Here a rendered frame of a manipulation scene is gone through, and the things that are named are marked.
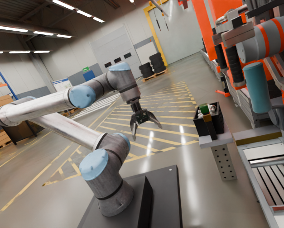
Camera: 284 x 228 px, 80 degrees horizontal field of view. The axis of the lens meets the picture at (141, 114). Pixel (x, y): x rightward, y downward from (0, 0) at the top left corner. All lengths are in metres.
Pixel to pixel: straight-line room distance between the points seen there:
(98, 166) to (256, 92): 0.86
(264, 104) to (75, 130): 1.02
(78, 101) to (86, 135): 0.34
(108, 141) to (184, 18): 13.34
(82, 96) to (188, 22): 13.46
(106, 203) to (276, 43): 0.98
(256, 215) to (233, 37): 0.93
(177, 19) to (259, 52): 13.19
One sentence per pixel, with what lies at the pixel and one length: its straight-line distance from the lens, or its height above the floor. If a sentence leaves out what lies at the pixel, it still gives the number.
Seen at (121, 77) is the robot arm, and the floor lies 0.95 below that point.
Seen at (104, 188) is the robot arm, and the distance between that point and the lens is 0.86.
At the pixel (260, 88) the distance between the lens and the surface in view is 1.05.
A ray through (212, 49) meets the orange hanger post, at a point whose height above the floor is 0.69.
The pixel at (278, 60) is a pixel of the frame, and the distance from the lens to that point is 1.15.
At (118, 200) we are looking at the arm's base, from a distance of 0.91.
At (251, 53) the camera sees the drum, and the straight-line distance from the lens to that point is 0.86.
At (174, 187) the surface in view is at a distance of 1.03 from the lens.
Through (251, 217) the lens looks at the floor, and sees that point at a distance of 1.23.
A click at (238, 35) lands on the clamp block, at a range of 0.71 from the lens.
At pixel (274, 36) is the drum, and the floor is 0.86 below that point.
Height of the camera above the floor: 0.97
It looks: 15 degrees down
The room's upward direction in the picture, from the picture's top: 24 degrees counter-clockwise
